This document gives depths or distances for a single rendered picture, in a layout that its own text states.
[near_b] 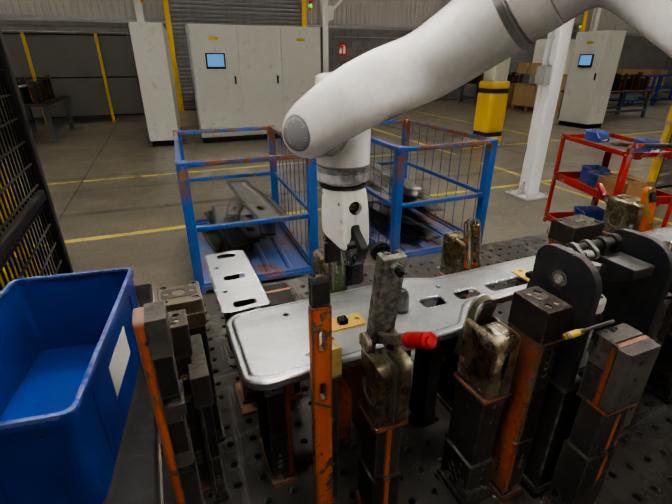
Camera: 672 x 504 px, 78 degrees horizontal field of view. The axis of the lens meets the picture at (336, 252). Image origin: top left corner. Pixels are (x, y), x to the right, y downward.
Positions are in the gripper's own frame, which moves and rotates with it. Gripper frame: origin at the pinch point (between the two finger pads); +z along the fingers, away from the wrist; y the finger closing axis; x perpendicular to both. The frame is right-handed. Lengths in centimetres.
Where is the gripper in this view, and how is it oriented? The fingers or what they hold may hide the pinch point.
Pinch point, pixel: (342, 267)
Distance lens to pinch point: 73.4
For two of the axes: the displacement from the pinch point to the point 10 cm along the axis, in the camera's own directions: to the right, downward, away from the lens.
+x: -9.2, 1.6, -3.5
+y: -3.9, -3.9, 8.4
